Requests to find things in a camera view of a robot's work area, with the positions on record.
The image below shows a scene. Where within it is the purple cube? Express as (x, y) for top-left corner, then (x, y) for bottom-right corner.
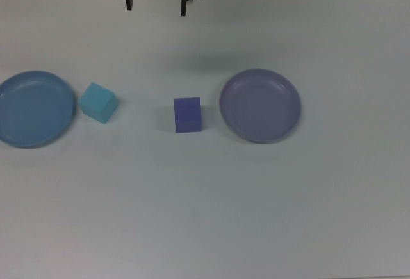
(174, 96), (204, 134)

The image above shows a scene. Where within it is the cyan cube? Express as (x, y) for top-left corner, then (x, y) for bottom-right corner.
(78, 81), (118, 124)

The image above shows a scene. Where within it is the purple plate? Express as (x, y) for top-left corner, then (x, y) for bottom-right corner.
(219, 68), (302, 144)

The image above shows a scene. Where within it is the blue plate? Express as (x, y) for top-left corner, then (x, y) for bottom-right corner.
(0, 70), (78, 149)

